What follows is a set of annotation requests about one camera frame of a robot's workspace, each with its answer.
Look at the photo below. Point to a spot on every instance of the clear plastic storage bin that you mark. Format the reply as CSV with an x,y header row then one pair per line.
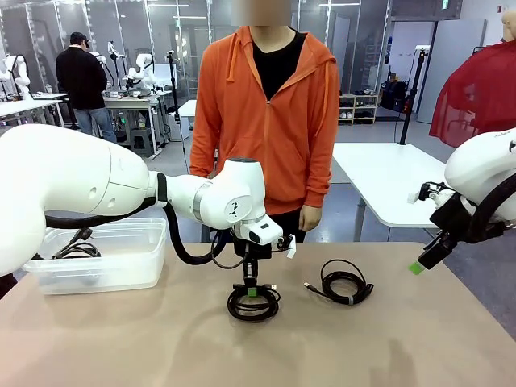
x,y
129,262

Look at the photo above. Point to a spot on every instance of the cluttered white work desk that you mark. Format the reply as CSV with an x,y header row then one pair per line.
x,y
133,102

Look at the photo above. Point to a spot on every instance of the person in orange hoodie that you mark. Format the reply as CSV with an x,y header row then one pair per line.
x,y
282,141

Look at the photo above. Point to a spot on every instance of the person's left forearm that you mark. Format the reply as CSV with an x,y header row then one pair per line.
x,y
320,177

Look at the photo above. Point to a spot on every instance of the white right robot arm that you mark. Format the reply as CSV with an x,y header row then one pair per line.
x,y
479,169

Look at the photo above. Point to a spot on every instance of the wooden shoe rack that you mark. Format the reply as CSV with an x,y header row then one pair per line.
x,y
359,105

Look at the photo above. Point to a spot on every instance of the man in black jacket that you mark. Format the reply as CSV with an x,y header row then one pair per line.
x,y
80,80

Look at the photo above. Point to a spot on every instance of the grey plastic stool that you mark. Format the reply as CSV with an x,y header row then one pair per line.
x,y
141,143

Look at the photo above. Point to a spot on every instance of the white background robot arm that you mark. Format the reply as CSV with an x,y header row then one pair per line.
x,y
22,76
143,64

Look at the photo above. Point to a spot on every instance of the person's right forearm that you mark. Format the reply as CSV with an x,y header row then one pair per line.
x,y
201,157

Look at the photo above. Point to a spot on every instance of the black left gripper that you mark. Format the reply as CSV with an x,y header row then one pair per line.
x,y
258,253

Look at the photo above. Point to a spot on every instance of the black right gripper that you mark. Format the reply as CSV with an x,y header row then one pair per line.
x,y
451,215

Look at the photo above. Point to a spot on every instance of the black camera tripod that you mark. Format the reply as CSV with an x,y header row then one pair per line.
x,y
173,80

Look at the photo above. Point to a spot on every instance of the small white standing table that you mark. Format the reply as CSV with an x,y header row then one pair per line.
x,y
186,108

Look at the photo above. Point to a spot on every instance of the beige mannequin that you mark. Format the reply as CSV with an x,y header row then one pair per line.
x,y
510,24

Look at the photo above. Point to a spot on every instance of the black backpack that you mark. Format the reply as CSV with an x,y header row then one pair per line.
x,y
393,96

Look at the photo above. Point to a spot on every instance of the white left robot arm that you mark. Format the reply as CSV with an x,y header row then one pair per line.
x,y
60,181

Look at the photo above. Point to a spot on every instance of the black tripod pole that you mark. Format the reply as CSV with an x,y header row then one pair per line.
x,y
409,109

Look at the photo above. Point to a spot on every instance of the red sheer garment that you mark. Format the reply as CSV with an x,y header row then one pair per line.
x,y
475,101

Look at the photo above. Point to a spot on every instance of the long white desk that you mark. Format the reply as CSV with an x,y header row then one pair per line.
x,y
24,105

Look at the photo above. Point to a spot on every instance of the person's left hand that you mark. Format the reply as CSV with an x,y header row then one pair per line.
x,y
309,217

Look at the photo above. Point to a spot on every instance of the large white table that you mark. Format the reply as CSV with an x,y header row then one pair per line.
x,y
383,169

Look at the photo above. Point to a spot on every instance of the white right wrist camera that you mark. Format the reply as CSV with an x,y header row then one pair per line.
x,y
425,192

